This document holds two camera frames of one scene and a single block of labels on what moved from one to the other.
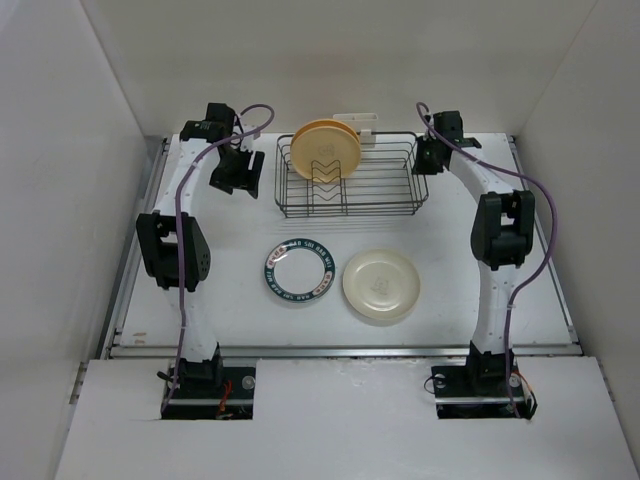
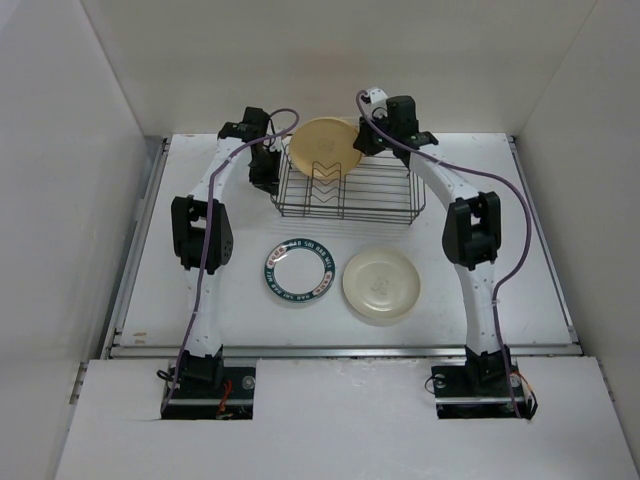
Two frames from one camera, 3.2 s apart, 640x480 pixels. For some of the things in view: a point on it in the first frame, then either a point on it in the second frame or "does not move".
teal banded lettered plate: (299, 270) does not move
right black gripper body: (425, 162) to (372, 142)
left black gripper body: (233, 171) to (264, 169)
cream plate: (381, 284) does not move
